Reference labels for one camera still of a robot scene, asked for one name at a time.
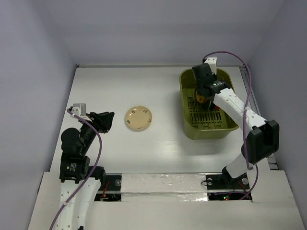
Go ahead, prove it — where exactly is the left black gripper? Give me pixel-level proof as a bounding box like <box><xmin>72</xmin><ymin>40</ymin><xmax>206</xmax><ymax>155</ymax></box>
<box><xmin>80</xmin><ymin>111</ymin><xmax>114</xmax><ymax>153</ymax></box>

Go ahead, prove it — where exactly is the brown yellow plate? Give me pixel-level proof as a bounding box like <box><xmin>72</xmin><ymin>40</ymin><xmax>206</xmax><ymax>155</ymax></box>
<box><xmin>195</xmin><ymin>90</ymin><xmax>208</xmax><ymax>104</ymax></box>

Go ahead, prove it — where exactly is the beige patterned plate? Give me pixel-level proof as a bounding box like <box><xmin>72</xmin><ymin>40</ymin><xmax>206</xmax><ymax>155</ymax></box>
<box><xmin>124</xmin><ymin>105</ymin><xmax>153</xmax><ymax>132</ymax></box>

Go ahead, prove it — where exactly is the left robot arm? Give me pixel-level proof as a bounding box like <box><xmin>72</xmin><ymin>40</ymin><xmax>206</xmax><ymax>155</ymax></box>
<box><xmin>50</xmin><ymin>107</ymin><xmax>115</xmax><ymax>230</ymax></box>

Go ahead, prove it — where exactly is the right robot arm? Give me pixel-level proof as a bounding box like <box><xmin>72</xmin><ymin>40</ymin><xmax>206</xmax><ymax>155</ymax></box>
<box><xmin>192</xmin><ymin>63</ymin><xmax>280</xmax><ymax>188</ymax></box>

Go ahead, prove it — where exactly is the olive green dish rack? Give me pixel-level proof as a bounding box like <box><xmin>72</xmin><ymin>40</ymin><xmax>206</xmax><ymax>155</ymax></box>
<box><xmin>179</xmin><ymin>69</ymin><xmax>238</xmax><ymax>140</ymax></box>

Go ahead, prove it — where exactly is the black teal plate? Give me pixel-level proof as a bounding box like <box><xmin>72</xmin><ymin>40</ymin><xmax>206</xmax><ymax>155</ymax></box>
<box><xmin>208</xmin><ymin>102</ymin><xmax>215</xmax><ymax>110</ymax></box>

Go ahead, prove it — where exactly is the foil covered base bar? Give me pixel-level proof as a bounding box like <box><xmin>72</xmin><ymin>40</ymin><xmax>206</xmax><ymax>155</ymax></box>
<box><xmin>120</xmin><ymin>173</ymin><xmax>208</xmax><ymax>202</ymax></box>

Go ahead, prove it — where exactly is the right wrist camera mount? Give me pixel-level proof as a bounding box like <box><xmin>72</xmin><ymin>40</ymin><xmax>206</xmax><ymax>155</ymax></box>
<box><xmin>202</xmin><ymin>57</ymin><xmax>217</xmax><ymax>75</ymax></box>

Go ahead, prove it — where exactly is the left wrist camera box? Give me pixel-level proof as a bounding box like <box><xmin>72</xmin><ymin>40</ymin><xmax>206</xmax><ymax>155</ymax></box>
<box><xmin>67</xmin><ymin>103</ymin><xmax>87</xmax><ymax>118</ymax></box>

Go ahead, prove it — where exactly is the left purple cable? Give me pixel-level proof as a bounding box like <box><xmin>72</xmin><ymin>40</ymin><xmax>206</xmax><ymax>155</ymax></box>
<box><xmin>50</xmin><ymin>109</ymin><xmax>104</xmax><ymax>230</ymax></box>

